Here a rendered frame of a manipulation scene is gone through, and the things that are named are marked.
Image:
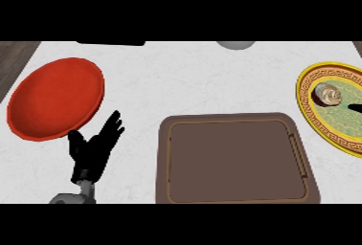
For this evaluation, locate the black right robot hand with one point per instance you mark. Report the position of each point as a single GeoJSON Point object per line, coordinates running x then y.
{"type": "Point", "coordinates": [357, 107]}

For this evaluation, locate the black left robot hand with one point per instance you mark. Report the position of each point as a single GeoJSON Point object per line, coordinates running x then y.
{"type": "Point", "coordinates": [93, 150]}

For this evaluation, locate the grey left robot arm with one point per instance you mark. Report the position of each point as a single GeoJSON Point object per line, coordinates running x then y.
{"type": "Point", "coordinates": [79, 194]}

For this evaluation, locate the yellow and green patterned tray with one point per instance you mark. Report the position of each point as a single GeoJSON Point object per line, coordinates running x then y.
{"type": "Point", "coordinates": [336, 118]}

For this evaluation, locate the cream frosted chocolate cupcake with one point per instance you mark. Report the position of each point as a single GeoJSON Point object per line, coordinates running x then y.
{"type": "Point", "coordinates": [327, 94]}

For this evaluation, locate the red round plate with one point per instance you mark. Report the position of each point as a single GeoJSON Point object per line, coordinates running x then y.
{"type": "Point", "coordinates": [56, 99]}

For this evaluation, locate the brown rectangular cutting board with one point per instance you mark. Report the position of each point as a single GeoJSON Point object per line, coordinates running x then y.
{"type": "Point", "coordinates": [236, 159]}

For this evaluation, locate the grey round object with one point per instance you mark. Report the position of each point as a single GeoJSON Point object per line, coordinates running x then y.
{"type": "Point", "coordinates": [236, 44]}

